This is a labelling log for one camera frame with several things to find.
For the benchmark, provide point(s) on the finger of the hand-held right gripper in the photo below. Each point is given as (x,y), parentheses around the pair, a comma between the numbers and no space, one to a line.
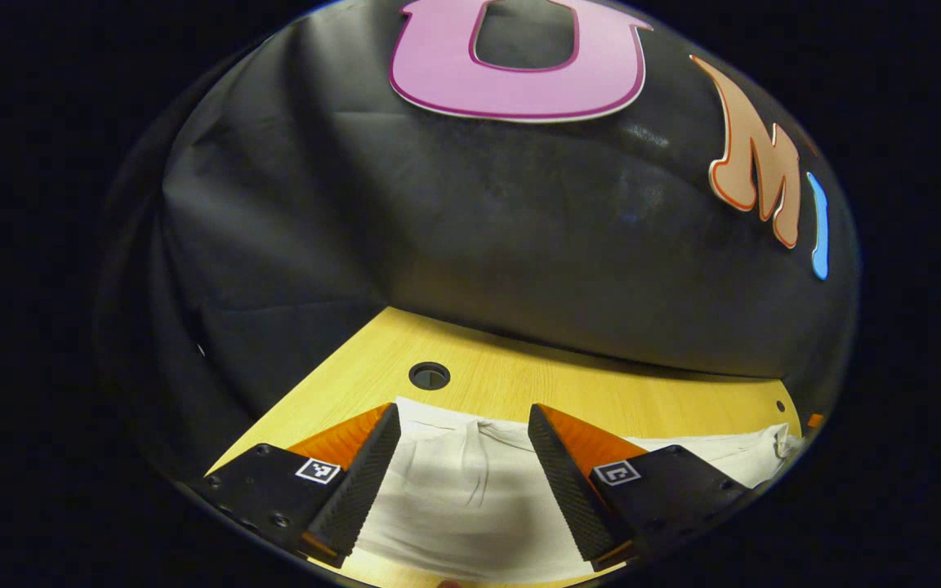
(815,421)

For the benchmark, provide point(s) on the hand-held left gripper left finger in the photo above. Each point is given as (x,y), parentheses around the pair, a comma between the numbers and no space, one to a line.
(364,482)

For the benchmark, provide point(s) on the black backdrop cloth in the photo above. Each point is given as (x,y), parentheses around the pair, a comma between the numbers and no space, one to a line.
(519,245)

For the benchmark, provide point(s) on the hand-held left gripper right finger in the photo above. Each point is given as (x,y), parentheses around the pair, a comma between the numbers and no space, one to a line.
(568,490)

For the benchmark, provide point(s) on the white jeans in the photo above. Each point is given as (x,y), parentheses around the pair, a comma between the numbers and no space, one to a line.
(470,506)

